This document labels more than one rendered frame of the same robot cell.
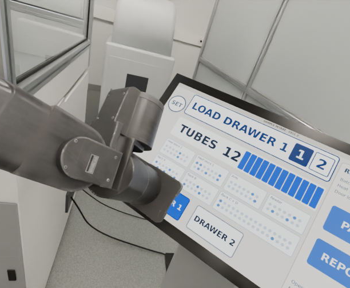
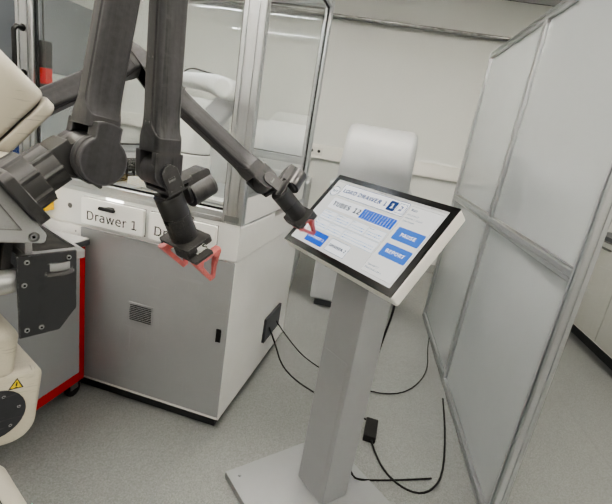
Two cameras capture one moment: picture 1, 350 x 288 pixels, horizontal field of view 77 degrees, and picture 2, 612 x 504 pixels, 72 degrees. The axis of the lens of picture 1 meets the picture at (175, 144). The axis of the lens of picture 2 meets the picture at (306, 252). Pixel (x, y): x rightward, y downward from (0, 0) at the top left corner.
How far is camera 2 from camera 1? 105 cm
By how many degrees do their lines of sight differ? 29
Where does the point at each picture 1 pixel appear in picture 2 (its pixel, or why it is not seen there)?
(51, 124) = (263, 167)
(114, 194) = (279, 197)
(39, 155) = (259, 173)
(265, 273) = (356, 262)
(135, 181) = (287, 195)
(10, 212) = (230, 270)
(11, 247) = (223, 304)
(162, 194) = (304, 216)
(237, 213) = (350, 238)
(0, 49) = not seen: hidden behind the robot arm
